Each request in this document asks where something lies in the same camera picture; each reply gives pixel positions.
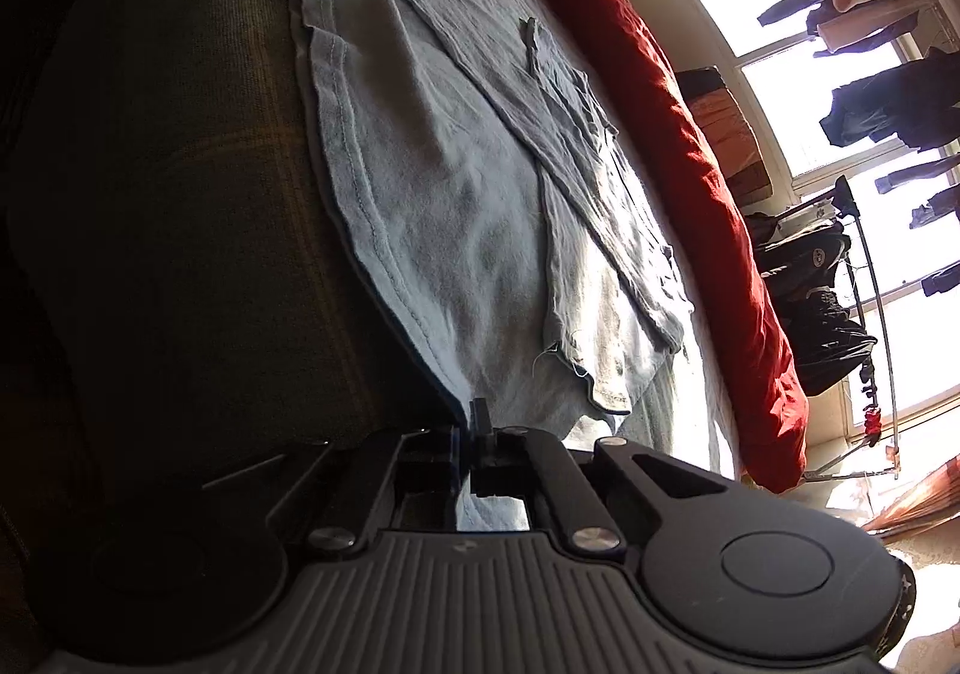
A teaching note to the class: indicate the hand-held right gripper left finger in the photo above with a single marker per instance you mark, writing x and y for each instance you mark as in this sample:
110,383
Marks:
452,456

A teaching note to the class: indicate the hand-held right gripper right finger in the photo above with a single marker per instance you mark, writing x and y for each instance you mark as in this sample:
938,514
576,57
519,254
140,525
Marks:
480,453

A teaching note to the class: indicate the light blue long-sleeve shirt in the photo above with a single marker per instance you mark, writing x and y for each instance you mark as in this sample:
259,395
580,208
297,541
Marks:
450,194

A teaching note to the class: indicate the metal clothes rack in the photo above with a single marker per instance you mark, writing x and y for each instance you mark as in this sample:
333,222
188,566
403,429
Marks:
877,314

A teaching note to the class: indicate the red duvet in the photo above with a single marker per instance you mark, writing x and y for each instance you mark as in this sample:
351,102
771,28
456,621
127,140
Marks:
675,156

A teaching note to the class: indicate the dark jackets on rack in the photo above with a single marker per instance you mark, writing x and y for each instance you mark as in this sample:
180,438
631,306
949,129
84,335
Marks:
817,299

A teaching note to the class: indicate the red hanging cloth item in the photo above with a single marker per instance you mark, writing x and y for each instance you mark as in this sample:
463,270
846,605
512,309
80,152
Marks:
872,419

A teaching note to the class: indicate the orange ribbed object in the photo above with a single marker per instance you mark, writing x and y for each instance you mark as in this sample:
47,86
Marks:
915,501

